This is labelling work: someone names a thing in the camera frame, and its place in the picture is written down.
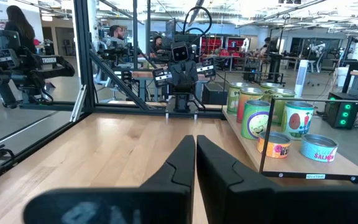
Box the person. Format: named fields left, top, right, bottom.
left=106, top=24, right=127, bottom=49
left=150, top=35, right=165, bottom=54
left=259, top=36, right=275, bottom=58
left=4, top=4, right=37, bottom=55

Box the green chicken soup can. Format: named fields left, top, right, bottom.
left=240, top=99, right=272, bottom=141

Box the white vegetable can with carrot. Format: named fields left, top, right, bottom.
left=280, top=100, right=315, bottom=141

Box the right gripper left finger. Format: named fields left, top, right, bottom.
left=23, top=134, right=196, bottom=224

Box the black box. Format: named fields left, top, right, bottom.
left=202, top=81, right=229, bottom=106

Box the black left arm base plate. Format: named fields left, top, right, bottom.
left=165, top=101, right=201, bottom=121

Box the black computer with green lights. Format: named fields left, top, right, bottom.
left=323, top=91, right=358, bottom=130

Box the white tower fan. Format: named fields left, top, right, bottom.
left=293, top=58, right=310, bottom=99

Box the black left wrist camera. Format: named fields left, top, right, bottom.
left=170, top=41, right=190, bottom=63

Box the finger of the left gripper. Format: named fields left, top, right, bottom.
left=152, top=67, right=174, bottom=88
left=196, top=57, right=216, bottom=78

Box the red storage rack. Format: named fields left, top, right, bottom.
left=200, top=35, right=245, bottom=58

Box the black aluminium rig frame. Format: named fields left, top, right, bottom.
left=0, top=0, right=226, bottom=189

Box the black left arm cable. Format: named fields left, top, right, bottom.
left=183, top=5, right=213, bottom=43

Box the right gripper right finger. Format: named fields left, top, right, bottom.
left=196, top=134, right=358, bottom=224

